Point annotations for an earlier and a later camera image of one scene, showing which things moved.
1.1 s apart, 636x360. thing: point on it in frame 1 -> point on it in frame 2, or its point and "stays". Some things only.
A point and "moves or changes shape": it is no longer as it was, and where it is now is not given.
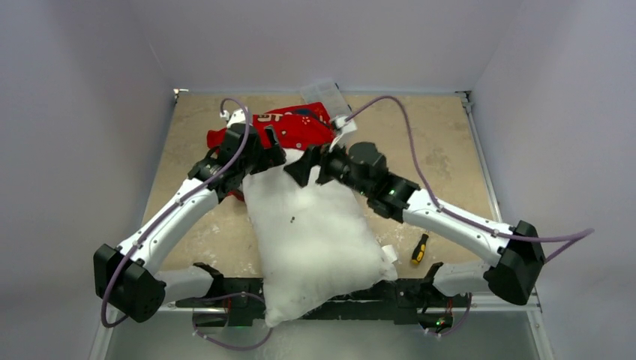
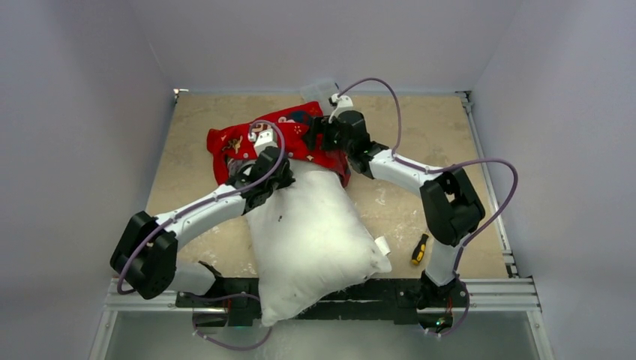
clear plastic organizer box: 326,91 stays
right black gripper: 320,166 -> 317,131
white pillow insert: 314,244 stays
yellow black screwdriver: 418,253 stays
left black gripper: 271,157 -> 287,178
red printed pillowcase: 298,126 moves or changes shape
